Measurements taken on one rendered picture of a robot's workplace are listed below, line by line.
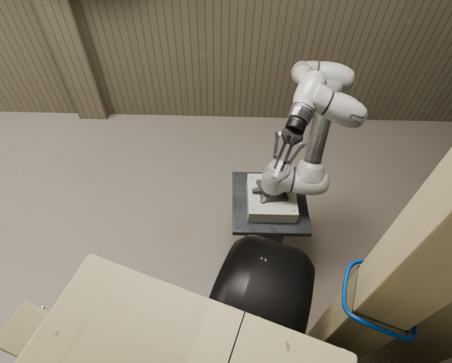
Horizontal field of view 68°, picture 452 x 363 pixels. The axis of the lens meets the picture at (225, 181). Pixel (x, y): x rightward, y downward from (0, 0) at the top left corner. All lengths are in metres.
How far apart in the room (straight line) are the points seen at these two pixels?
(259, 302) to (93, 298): 0.49
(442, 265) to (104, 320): 0.64
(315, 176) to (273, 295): 1.07
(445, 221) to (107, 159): 3.22
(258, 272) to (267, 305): 0.11
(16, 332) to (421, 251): 0.80
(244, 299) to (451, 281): 0.56
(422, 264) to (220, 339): 0.40
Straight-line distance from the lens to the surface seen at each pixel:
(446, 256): 0.67
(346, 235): 3.06
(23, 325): 0.89
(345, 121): 1.38
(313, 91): 1.34
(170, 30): 3.34
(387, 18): 3.52
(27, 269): 3.10
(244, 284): 1.08
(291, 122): 1.30
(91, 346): 0.76
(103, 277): 0.81
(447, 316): 1.78
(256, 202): 2.14
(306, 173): 2.00
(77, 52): 3.58
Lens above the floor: 2.49
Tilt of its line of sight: 51 degrees down
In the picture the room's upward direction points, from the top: 2 degrees clockwise
